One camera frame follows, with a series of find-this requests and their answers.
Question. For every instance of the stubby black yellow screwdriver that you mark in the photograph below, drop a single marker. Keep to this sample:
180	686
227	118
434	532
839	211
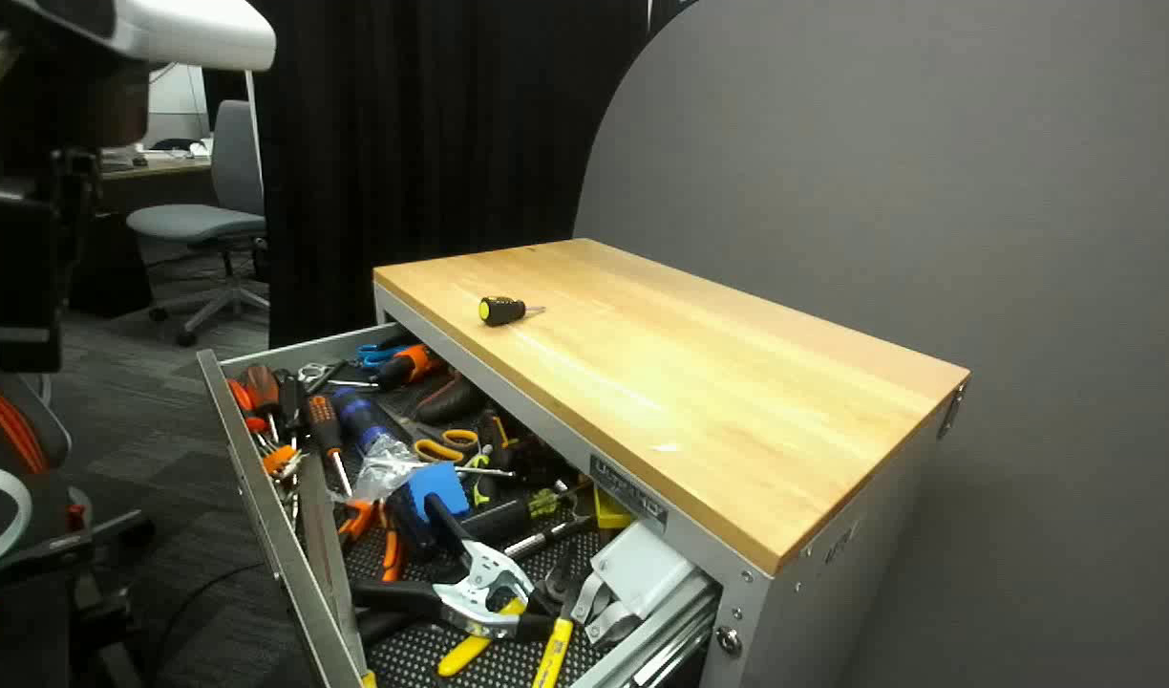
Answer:
503	310

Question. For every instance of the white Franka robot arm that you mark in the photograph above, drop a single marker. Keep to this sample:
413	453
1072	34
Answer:
187	34

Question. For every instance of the black yellow long screwdriver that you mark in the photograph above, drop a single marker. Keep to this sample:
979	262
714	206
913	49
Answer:
526	506

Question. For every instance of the orange black grip screwdriver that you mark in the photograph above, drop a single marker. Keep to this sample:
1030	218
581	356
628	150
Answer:
323	426

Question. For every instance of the black ribbed drawer liner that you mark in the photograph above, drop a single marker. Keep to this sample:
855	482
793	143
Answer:
413	653

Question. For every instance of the grey metal tool drawer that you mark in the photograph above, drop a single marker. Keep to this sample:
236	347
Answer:
285	536

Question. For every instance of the grey cabinet with wooden top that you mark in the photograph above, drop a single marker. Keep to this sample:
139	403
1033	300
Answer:
684	370

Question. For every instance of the small yellow tool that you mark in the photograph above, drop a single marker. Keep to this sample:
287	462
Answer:
607	513

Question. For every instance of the blue plastic tool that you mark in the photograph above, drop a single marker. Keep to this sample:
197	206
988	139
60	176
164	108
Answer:
427	494

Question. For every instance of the white plastic box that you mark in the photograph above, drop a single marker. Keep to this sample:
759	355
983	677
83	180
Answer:
637	576

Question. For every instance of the clear plastic bag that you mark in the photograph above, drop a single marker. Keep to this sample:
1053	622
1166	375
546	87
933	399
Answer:
385	467

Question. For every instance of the silver adjustable wrench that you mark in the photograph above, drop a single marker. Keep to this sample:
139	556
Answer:
484	589

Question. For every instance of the black curtain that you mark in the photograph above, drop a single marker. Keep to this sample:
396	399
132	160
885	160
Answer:
416	127

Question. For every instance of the grey office chair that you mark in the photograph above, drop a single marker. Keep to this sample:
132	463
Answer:
197	225

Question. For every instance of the grey round backdrop panel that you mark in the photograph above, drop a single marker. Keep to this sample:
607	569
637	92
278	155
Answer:
992	194

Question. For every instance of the black stand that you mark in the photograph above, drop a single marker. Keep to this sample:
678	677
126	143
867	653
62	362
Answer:
62	548

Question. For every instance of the dark blurry equipment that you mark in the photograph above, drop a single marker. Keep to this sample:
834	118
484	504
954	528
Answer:
13	271

